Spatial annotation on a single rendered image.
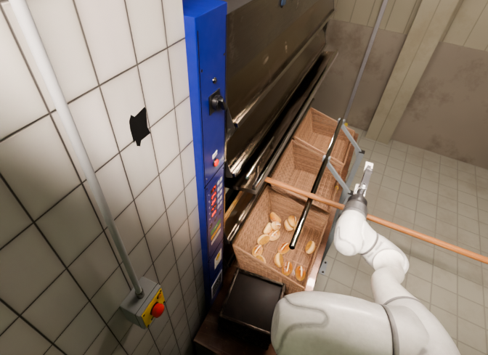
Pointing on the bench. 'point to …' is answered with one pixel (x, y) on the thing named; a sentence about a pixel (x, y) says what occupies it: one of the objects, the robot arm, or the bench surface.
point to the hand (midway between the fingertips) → (364, 176)
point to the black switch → (216, 103)
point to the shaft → (383, 222)
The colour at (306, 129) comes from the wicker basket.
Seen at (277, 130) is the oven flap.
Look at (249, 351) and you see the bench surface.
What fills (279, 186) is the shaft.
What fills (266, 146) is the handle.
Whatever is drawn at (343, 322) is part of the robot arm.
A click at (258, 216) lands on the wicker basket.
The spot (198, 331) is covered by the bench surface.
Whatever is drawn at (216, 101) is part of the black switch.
